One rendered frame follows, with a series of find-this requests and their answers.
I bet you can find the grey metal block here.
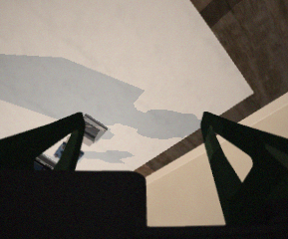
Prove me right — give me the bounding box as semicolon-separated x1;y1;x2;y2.
83;128;97;146

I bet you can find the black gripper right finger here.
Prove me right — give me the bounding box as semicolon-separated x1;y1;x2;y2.
200;112;288;224

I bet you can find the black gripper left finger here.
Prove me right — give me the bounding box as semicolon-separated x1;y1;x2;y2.
0;113;86;170

